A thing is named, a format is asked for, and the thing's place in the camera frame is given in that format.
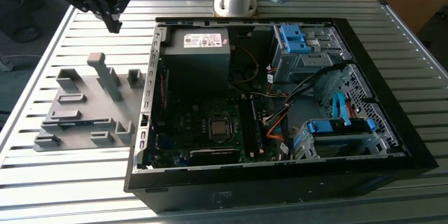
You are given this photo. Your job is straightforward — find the blue RAM stick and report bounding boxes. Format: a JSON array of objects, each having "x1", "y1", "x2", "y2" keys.
[{"x1": 58, "y1": 120, "x2": 111, "y2": 128}]

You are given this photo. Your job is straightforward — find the black wheeled chair base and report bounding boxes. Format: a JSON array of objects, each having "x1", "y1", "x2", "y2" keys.
[{"x1": 0, "y1": 0, "x2": 46, "y2": 43}]

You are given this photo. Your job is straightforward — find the white desk foot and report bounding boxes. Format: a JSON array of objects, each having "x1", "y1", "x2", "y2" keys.
[{"x1": 0, "y1": 53, "x2": 43, "y2": 72}]

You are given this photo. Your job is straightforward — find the grey power supply unit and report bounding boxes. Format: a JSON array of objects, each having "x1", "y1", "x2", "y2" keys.
[{"x1": 162, "y1": 28, "x2": 232, "y2": 99}]

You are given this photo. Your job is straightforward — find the grey parts rack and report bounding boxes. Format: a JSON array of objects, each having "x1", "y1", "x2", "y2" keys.
[{"x1": 32, "y1": 52, "x2": 148, "y2": 153}]

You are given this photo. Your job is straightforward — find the green motherboard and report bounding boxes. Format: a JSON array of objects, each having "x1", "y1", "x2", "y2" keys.
[{"x1": 150, "y1": 92, "x2": 282, "y2": 168}]

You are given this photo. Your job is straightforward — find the blue plastic drive latch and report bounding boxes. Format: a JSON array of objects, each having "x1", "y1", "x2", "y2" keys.
[{"x1": 279, "y1": 24, "x2": 314, "y2": 55}]

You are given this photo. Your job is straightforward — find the grey metal drive cage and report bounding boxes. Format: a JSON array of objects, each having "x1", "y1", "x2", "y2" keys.
[{"x1": 271, "y1": 24, "x2": 354, "y2": 86}]

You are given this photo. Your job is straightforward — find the silver CPU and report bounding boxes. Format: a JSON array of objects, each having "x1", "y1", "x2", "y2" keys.
[{"x1": 211, "y1": 120, "x2": 230, "y2": 137}]

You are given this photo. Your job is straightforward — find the CPU socket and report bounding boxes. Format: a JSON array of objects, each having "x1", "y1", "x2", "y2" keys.
[{"x1": 207, "y1": 114, "x2": 235, "y2": 145}]

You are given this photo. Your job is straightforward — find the black graphics card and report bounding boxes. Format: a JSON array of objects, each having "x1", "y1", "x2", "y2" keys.
[{"x1": 190, "y1": 147, "x2": 243, "y2": 166}]

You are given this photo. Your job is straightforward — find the hard disk in blue carrier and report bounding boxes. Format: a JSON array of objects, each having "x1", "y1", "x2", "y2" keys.
[{"x1": 307, "y1": 119, "x2": 378, "y2": 135}]

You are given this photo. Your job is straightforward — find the black PC case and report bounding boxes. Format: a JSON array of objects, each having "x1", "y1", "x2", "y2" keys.
[{"x1": 123, "y1": 16, "x2": 439, "y2": 213}]

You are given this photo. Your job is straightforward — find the grey metal disk bay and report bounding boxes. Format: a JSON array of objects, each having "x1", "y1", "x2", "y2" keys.
[{"x1": 292, "y1": 118, "x2": 403, "y2": 161}]

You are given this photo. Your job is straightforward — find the yellow wire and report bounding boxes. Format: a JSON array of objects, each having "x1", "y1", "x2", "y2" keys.
[{"x1": 230, "y1": 45, "x2": 260, "y2": 85}]

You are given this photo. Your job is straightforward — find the black cable bundle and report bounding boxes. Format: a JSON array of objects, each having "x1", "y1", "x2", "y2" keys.
[{"x1": 262, "y1": 65, "x2": 347, "y2": 125}]

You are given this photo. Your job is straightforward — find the orange wire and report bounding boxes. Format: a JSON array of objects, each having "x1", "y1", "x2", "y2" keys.
[{"x1": 266, "y1": 111, "x2": 292, "y2": 141}]

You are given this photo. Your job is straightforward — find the red data cable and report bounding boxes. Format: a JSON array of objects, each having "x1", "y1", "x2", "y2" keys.
[{"x1": 344, "y1": 100, "x2": 362, "y2": 120}]

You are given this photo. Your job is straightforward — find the blue data cable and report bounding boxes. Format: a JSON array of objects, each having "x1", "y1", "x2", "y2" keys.
[{"x1": 331, "y1": 91, "x2": 354, "y2": 127}]

